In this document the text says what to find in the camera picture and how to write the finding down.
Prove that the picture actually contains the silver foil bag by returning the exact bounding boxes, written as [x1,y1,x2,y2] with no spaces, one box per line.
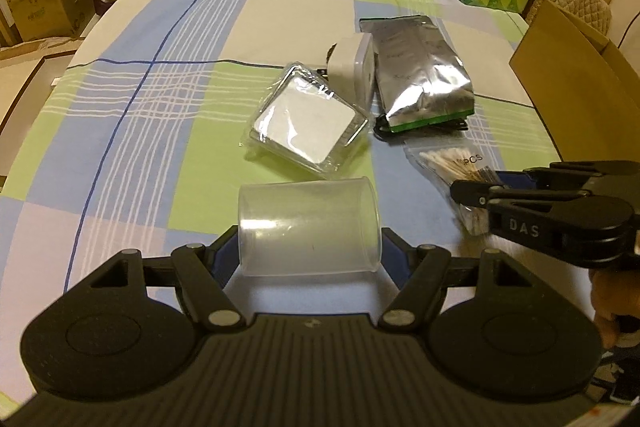
[359,16,475,134]

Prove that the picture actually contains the white plastic box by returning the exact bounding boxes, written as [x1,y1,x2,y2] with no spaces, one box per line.
[327,32,376,108]

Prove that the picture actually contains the clear wrapped square white pad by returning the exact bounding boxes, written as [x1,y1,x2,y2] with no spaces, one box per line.
[243,63,371,180]

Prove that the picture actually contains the clear bag of cotton swabs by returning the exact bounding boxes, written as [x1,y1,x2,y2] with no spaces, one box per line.
[404,142,506,236]

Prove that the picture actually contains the person's right hand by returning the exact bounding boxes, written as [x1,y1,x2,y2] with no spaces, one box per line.
[589,268,626,349]

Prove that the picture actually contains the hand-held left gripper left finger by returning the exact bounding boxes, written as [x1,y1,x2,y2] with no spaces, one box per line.
[92,227,249,331]

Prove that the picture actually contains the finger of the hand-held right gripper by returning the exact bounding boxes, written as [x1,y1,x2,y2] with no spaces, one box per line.
[480,160,640,190]
[449,179,596,254]

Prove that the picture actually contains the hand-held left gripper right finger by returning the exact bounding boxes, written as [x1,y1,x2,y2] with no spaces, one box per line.
[377,228,542,331]

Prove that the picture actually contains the thin black wall cable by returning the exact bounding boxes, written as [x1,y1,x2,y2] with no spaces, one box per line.
[618,0,640,52]

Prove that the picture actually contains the checked tablecloth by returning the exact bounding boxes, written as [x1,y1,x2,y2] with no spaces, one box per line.
[0,0,562,408]

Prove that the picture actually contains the clear plastic cup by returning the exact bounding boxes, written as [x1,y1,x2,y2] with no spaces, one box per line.
[237,177,383,278]

